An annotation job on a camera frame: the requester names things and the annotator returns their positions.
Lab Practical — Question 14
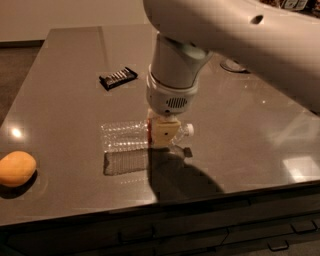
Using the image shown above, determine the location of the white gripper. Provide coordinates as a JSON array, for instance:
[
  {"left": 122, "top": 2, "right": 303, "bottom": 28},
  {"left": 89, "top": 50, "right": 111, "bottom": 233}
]
[{"left": 146, "top": 70, "right": 198, "bottom": 148}]

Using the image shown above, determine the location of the clear plastic water bottle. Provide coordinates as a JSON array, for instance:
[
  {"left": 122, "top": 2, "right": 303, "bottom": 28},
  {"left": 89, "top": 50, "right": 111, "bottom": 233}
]
[{"left": 101, "top": 120, "right": 194, "bottom": 153}]

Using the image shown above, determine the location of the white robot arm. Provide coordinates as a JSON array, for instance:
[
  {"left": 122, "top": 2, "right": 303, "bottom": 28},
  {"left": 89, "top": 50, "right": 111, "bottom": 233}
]
[{"left": 143, "top": 0, "right": 320, "bottom": 147}]

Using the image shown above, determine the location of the black snack bar packet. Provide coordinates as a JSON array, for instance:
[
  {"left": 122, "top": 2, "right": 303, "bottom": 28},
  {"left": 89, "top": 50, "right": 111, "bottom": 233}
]
[{"left": 99, "top": 67, "right": 138, "bottom": 91}]

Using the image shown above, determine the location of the orange fruit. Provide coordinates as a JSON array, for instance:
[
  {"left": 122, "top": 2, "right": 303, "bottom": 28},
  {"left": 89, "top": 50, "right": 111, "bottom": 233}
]
[{"left": 0, "top": 151, "right": 36, "bottom": 187}]

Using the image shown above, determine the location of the black drawer handle left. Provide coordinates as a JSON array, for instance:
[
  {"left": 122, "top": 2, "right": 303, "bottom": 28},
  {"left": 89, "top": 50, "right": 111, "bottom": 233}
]
[{"left": 118, "top": 225, "right": 154, "bottom": 244}]

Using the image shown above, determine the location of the black drawer handle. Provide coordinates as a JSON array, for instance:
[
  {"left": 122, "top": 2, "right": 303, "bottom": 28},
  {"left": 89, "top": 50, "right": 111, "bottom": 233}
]
[
  {"left": 267, "top": 240, "right": 289, "bottom": 252},
  {"left": 291, "top": 220, "right": 318, "bottom": 234},
  {"left": 118, "top": 225, "right": 154, "bottom": 244}
]

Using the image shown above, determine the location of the black drawer handle lower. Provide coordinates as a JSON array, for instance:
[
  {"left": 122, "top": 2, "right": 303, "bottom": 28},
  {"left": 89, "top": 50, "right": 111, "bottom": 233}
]
[{"left": 267, "top": 240, "right": 289, "bottom": 252}]

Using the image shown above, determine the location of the black drawer handle right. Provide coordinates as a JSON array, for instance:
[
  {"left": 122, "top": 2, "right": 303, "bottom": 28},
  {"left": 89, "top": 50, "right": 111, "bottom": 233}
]
[{"left": 291, "top": 220, "right": 318, "bottom": 234}]

